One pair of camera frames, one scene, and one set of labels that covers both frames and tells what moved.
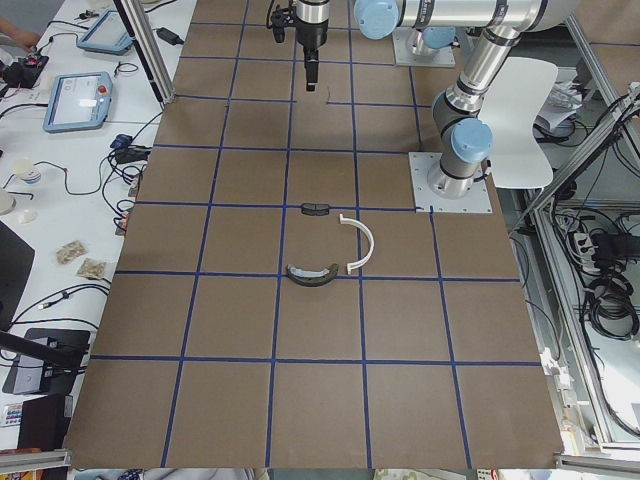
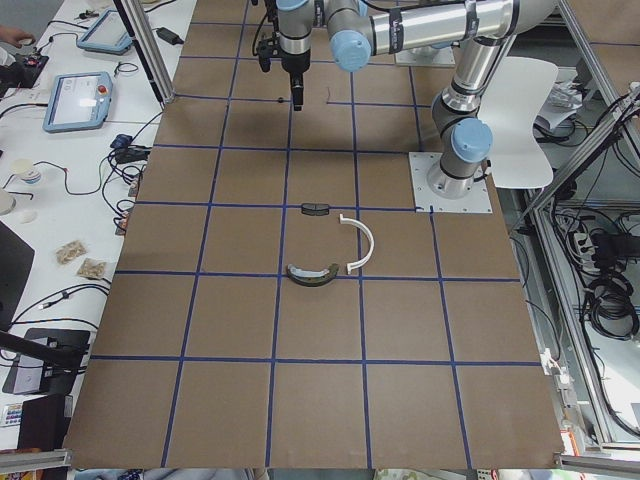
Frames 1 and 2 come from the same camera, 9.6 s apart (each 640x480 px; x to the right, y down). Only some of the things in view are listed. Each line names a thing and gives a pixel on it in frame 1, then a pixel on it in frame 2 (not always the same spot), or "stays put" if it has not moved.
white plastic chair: [518, 160] stays put
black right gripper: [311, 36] → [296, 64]
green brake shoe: [312, 278] stays put
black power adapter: [168, 36] stays put
